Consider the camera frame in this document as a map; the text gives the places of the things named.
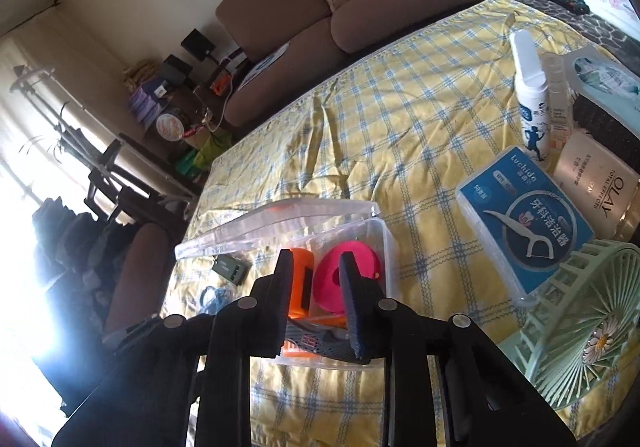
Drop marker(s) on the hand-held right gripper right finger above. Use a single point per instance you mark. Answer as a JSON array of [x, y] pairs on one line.
[[352, 317]]

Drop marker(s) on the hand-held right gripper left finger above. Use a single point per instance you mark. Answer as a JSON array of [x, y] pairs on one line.
[[280, 307]]

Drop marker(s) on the black folding knife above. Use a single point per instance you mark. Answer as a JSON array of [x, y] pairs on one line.
[[320, 344]]

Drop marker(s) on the clear plastic storage box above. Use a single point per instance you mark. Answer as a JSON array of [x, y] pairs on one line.
[[280, 222]]

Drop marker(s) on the orange cylindrical container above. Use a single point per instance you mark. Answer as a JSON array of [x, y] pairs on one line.
[[302, 277]]

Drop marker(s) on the orange survival booklet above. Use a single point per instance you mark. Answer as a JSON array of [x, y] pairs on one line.
[[292, 353]]

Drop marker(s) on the dark green whistle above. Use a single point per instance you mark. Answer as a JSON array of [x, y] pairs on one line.
[[232, 269]]

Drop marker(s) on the brown padded chair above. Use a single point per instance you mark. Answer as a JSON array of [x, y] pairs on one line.
[[140, 267]]

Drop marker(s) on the green bag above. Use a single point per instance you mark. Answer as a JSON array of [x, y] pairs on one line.
[[212, 152]]

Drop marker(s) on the blue floss pick box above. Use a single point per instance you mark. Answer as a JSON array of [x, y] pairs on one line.
[[500, 207]]

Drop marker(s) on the yellow plaid tablecloth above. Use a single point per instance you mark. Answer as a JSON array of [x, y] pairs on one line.
[[400, 127]]

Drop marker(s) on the white metal rack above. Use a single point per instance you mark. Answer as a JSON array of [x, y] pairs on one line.
[[145, 162]]

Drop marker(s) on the round white tin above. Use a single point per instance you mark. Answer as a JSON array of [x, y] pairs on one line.
[[170, 127]]

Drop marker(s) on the green handheld fan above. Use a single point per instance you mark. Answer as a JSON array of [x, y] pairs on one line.
[[575, 342]]

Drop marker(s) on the white paper sheet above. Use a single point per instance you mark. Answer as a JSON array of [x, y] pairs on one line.
[[262, 67]]

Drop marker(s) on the purple boxes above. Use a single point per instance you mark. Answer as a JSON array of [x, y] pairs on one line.
[[150, 102]]

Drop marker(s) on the black speaker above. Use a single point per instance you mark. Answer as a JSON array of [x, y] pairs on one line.
[[176, 68], [198, 44]]

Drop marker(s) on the Olay white box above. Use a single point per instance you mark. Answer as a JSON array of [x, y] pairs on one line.
[[600, 182]]

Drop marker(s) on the white spray bottle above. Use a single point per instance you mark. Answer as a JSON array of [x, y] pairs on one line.
[[530, 92]]

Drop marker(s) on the brown sofa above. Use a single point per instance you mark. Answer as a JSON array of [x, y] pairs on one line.
[[280, 7]]

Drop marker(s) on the small clear bottle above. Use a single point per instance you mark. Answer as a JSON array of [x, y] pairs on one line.
[[560, 97]]

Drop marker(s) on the black textured brush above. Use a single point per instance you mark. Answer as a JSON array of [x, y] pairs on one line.
[[605, 127]]

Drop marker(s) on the wet wipes pack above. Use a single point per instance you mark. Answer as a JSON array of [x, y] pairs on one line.
[[600, 77]]

